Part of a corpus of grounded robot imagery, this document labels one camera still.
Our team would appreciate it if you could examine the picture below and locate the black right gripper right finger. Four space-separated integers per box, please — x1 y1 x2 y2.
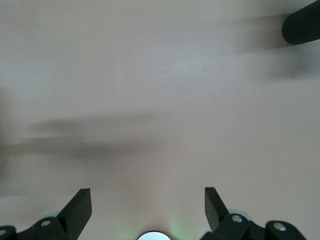
199 186 307 240

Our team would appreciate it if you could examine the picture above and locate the black ribbed rounded object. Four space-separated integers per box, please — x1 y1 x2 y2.
281 0 320 46

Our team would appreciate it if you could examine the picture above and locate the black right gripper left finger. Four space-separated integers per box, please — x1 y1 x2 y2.
0 187 92 240

